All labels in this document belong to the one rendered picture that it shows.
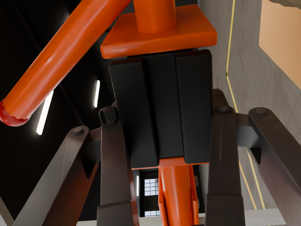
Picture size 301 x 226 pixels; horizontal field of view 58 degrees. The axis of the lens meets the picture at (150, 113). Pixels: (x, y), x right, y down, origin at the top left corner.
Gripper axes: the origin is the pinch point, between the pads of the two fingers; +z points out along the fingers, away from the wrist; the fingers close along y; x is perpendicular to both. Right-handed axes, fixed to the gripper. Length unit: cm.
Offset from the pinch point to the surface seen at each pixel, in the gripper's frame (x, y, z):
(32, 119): -237, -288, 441
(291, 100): -126, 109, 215
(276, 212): -242, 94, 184
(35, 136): -268, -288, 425
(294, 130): -151, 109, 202
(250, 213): -242, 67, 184
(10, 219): -227, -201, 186
